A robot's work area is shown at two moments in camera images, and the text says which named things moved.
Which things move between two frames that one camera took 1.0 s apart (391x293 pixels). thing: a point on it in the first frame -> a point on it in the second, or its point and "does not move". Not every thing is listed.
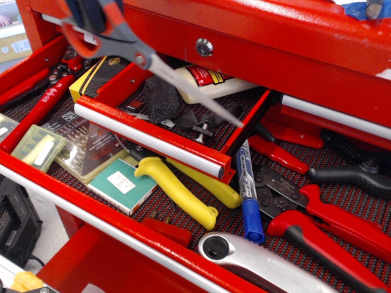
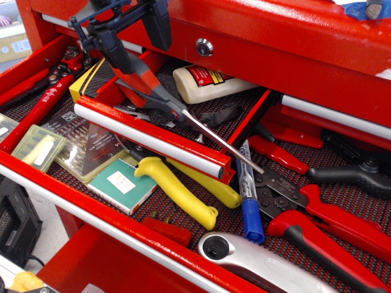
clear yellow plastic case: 40,148 does not move
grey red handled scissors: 127,40 -> 142,93
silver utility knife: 275,271 does not move
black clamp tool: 373,170 does not move
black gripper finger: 89,14 -> 109,16
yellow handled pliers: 199,212 does not move
